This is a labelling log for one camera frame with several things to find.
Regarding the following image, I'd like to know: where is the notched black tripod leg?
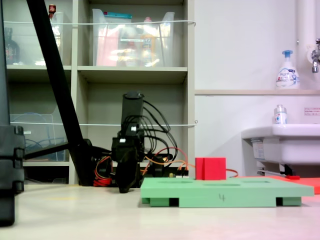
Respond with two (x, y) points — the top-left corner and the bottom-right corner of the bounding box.
(0, 0), (26, 228)

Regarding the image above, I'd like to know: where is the clear bin with bottles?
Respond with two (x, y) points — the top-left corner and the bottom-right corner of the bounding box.
(3, 11), (65, 67)

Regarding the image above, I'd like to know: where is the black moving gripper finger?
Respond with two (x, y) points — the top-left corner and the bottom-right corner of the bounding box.
(124, 151), (141, 193)

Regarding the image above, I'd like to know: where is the white pump soap bottle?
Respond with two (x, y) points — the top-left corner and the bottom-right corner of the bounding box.
(275, 49), (301, 91)

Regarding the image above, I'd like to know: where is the dark glass bottle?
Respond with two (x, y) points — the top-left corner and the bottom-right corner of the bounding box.
(3, 27), (21, 66)

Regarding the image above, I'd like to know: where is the clear bin with blue cable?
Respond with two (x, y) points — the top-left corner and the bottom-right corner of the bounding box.
(9, 103), (70, 162)

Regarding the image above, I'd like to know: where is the green shape hole board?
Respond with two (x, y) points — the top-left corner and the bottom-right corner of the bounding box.
(140, 176), (315, 209)

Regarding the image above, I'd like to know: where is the black three-wire cable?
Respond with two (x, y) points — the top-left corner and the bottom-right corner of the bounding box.
(139, 126), (179, 161)
(142, 99), (172, 134)

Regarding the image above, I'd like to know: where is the red cross columnar block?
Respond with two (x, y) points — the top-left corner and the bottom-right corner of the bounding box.
(194, 156), (228, 181)

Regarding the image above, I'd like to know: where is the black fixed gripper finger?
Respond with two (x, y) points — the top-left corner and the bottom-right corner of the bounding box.
(115, 162), (131, 195)

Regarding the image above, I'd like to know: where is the beige shelf unit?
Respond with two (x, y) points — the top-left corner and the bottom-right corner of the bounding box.
(0, 0), (196, 186)

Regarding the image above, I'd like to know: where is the chrome faucet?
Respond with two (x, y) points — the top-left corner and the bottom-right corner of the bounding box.
(306, 38), (320, 74)

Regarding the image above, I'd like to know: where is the orange foam block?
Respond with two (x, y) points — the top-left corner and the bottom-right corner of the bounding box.
(236, 174), (320, 196)

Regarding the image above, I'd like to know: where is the large clear storage bin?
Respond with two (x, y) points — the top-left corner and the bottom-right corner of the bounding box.
(91, 8), (176, 68)

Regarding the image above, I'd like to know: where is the circuit board with connectors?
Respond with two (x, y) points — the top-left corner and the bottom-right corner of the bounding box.
(167, 167), (190, 179)

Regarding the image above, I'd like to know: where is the black tripod brace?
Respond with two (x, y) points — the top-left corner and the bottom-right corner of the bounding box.
(23, 141), (70, 161)

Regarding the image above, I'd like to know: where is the white ceramic sink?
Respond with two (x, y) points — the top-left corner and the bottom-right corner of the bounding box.
(240, 123), (320, 176)

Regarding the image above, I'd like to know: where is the small clear sanitizer bottle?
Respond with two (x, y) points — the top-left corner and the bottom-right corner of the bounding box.
(273, 104), (288, 125)

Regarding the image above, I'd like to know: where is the yellow bottle pink cap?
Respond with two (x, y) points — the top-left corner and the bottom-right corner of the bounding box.
(140, 16), (158, 67)

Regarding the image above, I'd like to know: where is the white shelf cord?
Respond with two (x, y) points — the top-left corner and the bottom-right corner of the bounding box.
(3, 20), (197, 27)
(9, 119), (199, 128)

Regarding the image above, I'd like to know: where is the red wire coil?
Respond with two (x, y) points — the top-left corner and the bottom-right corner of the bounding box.
(93, 175), (113, 188)

